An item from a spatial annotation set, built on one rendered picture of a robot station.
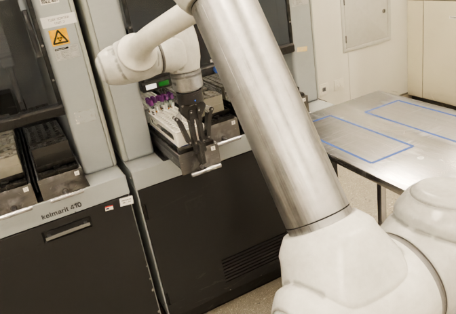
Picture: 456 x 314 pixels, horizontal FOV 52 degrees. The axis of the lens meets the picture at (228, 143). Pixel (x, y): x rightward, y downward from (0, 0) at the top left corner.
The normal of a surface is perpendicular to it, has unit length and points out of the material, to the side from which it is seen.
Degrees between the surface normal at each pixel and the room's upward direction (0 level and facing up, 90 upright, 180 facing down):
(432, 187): 7
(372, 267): 56
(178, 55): 92
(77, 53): 90
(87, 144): 90
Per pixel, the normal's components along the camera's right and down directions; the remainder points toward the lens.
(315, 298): -0.14, -0.80
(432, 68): -0.89, 0.30
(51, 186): 0.45, 0.28
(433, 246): -0.17, -0.53
